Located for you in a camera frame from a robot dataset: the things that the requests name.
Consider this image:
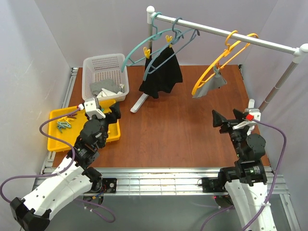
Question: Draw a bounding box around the white laundry basket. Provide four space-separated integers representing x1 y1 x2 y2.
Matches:
82 53 129 102

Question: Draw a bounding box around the aluminium rail frame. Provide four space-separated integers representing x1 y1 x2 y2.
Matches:
20 67 301 231

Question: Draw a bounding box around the dark grey cloth in basket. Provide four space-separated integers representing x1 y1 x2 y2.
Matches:
90 79 120 93

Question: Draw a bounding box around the yellow tray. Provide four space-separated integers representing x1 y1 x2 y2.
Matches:
47 106 120 152

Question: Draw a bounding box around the yellow clothespin left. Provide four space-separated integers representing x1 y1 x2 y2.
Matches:
143 47 151 59

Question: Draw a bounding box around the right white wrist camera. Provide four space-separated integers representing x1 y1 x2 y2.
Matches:
233 108 261 132

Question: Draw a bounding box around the yellow clothespin right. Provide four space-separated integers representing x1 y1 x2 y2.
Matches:
166 35 173 48

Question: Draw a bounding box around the grey underwear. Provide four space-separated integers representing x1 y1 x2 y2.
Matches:
193 72 227 98

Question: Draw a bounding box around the light blue clothespin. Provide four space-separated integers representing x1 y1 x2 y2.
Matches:
213 65 220 76

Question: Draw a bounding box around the black underwear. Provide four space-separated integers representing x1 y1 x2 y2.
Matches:
139 55 183 99

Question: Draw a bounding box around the teal hanger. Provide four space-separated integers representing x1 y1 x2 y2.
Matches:
121 6 184 72

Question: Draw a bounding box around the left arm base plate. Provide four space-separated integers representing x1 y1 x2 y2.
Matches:
86 178 117 194

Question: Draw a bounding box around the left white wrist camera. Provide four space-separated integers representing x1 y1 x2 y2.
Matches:
77 97 106 120

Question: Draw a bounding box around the yellow hanger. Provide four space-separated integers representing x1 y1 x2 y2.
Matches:
192 30 250 96

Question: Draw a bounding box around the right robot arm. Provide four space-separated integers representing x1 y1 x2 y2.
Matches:
212 110 276 231

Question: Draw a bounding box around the white clothes rack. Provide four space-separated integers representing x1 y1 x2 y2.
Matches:
129 5 308 158

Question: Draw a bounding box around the purple clothespin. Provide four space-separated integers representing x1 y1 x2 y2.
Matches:
67 114 77 119

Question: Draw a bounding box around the white cloth in basket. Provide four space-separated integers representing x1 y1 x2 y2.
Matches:
92 84 126 98

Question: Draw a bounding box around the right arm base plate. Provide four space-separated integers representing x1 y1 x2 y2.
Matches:
197 177 227 193

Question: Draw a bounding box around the teal clothespin left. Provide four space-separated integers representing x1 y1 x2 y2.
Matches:
57 116 73 133

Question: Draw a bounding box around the grey-blue hanger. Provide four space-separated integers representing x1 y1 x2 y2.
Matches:
143 29 200 81

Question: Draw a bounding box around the yellow clothespin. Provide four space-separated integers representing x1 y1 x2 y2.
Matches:
143 47 151 59
166 35 173 48

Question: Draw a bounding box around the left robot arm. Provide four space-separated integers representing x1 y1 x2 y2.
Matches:
9 99 121 231

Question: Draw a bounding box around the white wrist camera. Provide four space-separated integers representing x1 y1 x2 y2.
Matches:
233 108 261 132
77 97 106 120

